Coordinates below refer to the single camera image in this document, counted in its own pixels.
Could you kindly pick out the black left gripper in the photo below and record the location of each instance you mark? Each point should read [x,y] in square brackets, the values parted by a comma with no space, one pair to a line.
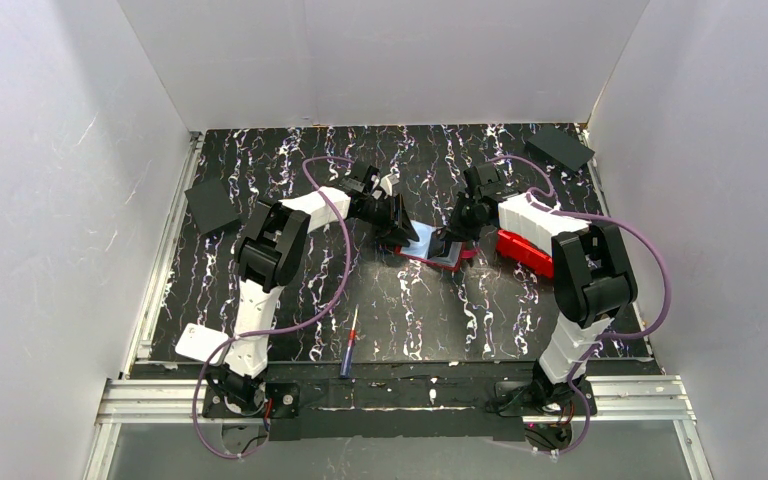
[391,211]

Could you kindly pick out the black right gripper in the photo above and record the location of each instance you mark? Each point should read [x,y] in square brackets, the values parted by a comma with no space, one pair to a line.
[462,218]

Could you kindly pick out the red leather card holder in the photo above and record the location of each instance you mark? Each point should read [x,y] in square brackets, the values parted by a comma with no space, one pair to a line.
[429,249]

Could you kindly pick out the red plastic bin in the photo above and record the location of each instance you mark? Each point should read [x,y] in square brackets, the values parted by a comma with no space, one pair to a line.
[514,247]

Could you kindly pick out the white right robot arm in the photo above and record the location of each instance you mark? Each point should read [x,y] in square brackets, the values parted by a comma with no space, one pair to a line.
[592,277]

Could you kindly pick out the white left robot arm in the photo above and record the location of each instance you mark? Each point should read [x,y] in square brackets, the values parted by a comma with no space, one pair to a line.
[270,252]

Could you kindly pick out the white card near left base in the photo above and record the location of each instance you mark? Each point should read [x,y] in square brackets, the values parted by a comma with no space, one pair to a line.
[200,343]

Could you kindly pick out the blue red screwdriver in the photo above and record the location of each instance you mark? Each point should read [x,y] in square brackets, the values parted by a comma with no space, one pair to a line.
[345,366]

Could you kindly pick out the black block far right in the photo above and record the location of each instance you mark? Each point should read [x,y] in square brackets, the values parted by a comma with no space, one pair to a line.
[553,144]

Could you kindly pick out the black block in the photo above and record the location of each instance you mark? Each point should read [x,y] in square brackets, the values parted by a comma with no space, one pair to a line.
[553,144]
[211,207]

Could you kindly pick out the black block far left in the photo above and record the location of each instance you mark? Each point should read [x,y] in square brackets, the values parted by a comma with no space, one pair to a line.
[211,207]

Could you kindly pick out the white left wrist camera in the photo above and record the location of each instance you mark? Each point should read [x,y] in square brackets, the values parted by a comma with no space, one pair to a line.
[388,183]

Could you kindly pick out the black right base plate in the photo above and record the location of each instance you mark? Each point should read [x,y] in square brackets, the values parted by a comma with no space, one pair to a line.
[514,399]

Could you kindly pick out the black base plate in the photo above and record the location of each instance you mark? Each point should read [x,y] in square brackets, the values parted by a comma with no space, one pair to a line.
[251,401]
[514,399]

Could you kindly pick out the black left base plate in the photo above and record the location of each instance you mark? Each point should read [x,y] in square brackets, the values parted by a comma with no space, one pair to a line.
[251,401]

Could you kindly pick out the aluminium front rail frame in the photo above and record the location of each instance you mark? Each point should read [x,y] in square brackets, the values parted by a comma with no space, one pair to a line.
[409,421]

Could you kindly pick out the aluminium left side rail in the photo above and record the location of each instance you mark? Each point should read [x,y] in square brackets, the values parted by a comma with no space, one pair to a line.
[141,341]

